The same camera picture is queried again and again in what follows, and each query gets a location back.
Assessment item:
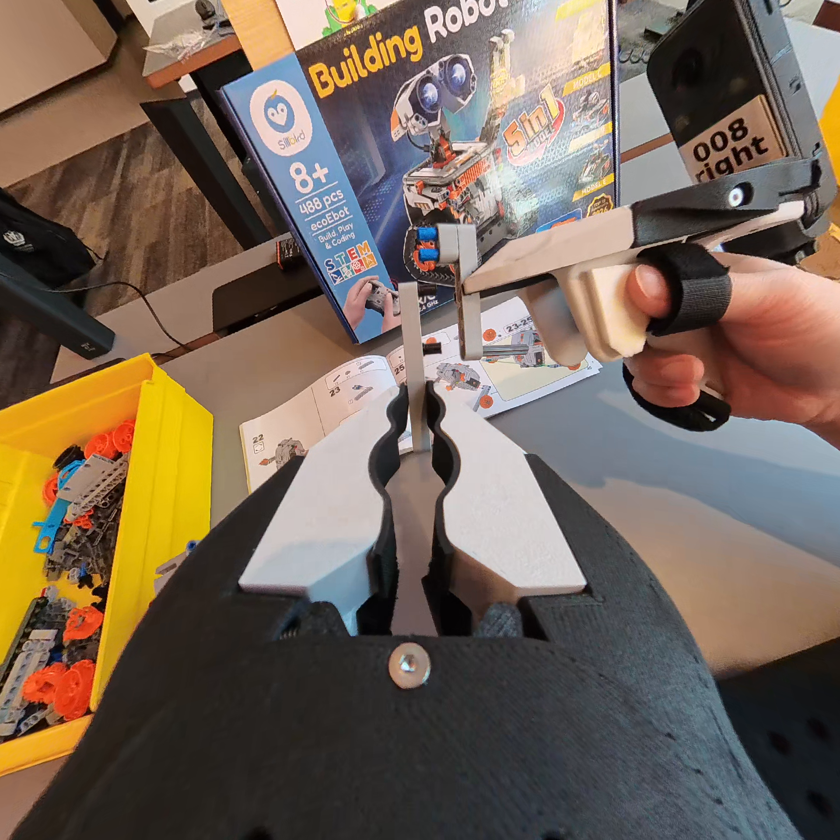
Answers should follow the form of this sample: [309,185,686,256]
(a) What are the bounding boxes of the wooden work table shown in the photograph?
[140,29,277,253]

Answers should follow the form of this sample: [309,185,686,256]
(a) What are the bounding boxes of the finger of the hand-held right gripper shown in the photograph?
[461,203,635,295]

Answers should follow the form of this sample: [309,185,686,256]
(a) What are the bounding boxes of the grey beam with blue pins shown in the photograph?
[415,223,484,362]

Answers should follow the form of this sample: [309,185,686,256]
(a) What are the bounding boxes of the black bag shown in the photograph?
[0,189,99,290]

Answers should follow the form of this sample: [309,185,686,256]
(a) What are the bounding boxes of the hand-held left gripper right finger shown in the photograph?
[423,381,588,635]

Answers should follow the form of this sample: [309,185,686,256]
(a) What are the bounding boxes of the dark desk foot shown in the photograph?
[0,252,117,361]

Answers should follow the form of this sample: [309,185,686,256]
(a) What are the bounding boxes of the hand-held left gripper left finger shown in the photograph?
[238,384,409,635]

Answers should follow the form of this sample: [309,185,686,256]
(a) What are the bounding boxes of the black cable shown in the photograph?
[82,281,221,350]

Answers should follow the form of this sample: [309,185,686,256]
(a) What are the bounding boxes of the black flat device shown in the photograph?
[211,258,324,333]

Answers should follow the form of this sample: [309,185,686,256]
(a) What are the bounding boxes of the grey beam with black pin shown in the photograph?
[398,281,441,455]

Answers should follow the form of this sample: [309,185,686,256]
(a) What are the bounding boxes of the blue robot toy box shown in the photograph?
[218,0,622,347]

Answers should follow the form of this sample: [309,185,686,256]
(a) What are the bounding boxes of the clear plastic bags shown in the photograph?
[159,28,219,59]

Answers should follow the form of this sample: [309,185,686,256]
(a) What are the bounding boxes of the pile of building parts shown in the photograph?
[0,420,140,741]

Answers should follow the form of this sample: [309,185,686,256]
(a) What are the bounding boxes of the white instruction booklet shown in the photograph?
[238,298,602,494]

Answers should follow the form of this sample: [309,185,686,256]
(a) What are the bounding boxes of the black perforated chair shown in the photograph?
[714,656,840,840]

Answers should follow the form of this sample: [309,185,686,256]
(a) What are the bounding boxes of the person's right hand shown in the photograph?
[623,252,840,452]

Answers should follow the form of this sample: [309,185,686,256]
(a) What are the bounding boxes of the yellow parts bin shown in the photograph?
[0,353,215,780]

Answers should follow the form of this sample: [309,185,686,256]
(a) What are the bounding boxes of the grey orange toy robot model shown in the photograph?
[154,539,201,595]

